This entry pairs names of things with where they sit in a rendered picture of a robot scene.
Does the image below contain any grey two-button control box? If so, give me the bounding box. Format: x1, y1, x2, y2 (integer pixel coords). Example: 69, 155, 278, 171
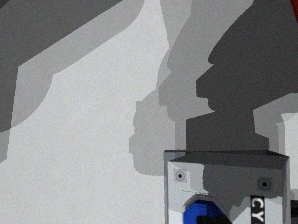
164, 150, 298, 224

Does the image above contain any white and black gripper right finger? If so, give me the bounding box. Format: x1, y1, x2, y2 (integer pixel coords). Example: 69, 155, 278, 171
212, 215, 232, 224

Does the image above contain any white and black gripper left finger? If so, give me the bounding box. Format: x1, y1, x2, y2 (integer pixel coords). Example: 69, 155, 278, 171
196, 215, 215, 224

